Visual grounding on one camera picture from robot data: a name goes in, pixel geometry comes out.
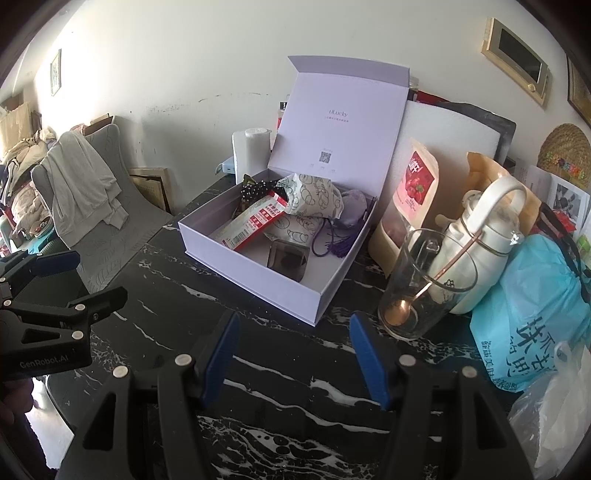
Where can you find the wooden picture frame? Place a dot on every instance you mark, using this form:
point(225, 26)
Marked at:
point(579, 87)

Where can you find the copper spoon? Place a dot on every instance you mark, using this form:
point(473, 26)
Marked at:
point(398, 311)

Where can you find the black polka-dot scrunchie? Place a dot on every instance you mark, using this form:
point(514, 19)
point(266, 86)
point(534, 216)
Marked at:
point(256, 190)

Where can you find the paper towel roll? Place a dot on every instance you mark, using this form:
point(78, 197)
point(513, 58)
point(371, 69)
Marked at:
point(251, 152)

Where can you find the grey leaf-pattern chair cover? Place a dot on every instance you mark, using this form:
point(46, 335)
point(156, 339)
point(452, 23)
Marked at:
point(115, 230)

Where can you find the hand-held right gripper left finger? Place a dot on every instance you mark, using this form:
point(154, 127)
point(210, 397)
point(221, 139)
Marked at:
point(221, 355)

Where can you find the printed photo papers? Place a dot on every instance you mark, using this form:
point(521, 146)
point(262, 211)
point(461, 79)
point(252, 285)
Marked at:
point(568, 194)

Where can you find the woven straw fan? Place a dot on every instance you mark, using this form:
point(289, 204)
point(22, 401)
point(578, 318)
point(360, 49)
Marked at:
point(568, 143)

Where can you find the pile of clothes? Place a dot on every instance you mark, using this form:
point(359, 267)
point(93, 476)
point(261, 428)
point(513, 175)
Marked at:
point(23, 194)

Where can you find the dark translucent small container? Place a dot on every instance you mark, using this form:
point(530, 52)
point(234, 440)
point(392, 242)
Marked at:
point(288, 261)

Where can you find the blue plastic bag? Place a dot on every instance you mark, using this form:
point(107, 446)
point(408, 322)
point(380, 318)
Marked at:
point(531, 300)

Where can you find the grey garment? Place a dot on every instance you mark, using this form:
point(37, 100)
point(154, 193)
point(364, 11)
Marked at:
point(78, 184)

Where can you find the lavender gift box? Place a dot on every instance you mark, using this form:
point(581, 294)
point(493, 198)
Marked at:
point(341, 115)

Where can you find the small white device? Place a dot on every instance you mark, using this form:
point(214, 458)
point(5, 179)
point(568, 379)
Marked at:
point(227, 168)

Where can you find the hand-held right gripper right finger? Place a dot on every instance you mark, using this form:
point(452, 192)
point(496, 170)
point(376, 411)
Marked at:
point(369, 360)

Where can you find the beige framed wall cabinet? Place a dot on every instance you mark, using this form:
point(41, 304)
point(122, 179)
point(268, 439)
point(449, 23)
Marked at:
point(517, 53)

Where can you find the red snack packet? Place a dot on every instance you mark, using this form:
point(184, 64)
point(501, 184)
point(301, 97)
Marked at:
point(254, 221)

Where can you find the white printed snack packet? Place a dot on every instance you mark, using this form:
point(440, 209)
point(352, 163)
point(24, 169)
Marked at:
point(314, 194)
point(298, 230)

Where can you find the white foam board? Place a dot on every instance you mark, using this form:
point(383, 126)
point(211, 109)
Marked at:
point(452, 129)

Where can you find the dark board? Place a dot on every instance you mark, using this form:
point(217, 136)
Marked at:
point(505, 129)

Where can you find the brown paper pouch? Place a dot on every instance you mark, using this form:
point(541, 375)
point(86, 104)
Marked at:
point(485, 168)

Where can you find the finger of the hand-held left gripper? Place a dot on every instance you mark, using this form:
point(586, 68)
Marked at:
point(101, 297)
point(55, 262)

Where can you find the small wall picture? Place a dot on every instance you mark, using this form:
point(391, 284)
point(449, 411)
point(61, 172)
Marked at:
point(55, 71)

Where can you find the clear plastic bag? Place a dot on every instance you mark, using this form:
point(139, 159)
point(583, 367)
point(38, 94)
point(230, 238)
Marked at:
point(554, 415)

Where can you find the beige leaning frame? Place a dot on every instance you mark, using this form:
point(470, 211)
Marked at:
point(152, 184)

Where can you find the glass mug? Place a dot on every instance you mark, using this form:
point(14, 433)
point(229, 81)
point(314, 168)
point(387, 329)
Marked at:
point(406, 263)

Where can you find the red dried-fruit pouch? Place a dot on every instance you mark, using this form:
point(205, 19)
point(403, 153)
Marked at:
point(415, 184)

